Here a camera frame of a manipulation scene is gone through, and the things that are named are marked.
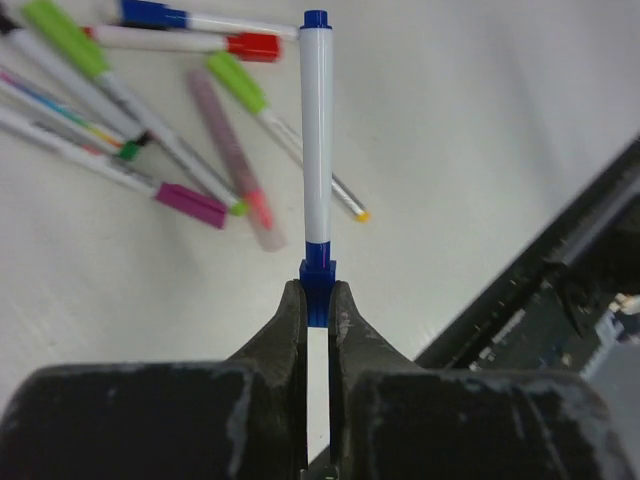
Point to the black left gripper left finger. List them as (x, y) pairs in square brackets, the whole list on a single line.
[(268, 423)]

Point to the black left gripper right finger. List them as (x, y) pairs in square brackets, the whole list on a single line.
[(355, 348)]

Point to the blue capped whiteboard marker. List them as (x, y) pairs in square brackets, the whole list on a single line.
[(317, 271)]

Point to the pink highlighter pen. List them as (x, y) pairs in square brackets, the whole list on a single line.
[(260, 214)]

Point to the magenta capped marker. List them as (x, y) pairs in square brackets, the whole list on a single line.
[(175, 196)]

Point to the white marker red cap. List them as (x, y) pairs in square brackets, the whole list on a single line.
[(247, 46)]

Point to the dark green capped marker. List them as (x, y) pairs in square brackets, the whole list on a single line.
[(91, 134)]

